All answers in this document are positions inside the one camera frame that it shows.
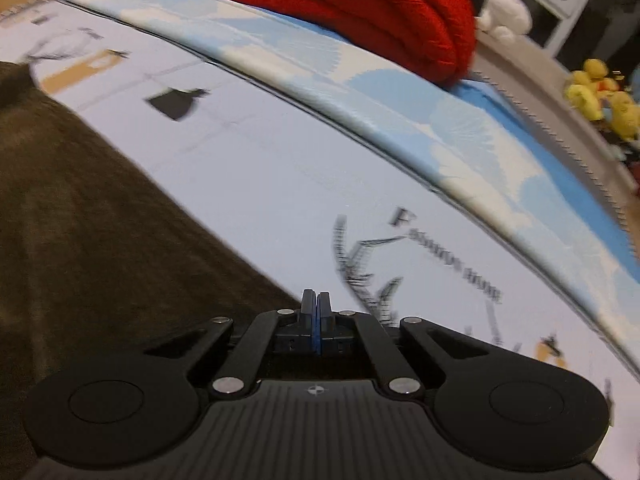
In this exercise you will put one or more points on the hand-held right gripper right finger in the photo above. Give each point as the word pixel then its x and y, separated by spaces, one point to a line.
pixel 325 312

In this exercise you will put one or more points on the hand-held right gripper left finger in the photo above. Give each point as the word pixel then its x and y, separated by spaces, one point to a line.
pixel 309 310

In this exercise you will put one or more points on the white printed bed sheet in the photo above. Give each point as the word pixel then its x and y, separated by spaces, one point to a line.
pixel 260 170

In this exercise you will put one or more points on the blue cloud-print blanket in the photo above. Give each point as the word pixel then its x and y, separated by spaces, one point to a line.
pixel 380 95

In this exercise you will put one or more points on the red knit sweater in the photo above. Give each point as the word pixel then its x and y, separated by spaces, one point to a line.
pixel 380 15

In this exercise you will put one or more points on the grey stitched-edge blanket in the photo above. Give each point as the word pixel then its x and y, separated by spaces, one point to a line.
pixel 560 110

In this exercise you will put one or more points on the white plush toy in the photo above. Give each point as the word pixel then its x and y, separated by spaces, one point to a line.
pixel 502 15

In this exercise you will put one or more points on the yellow plush toys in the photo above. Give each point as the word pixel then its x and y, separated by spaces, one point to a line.
pixel 607 97

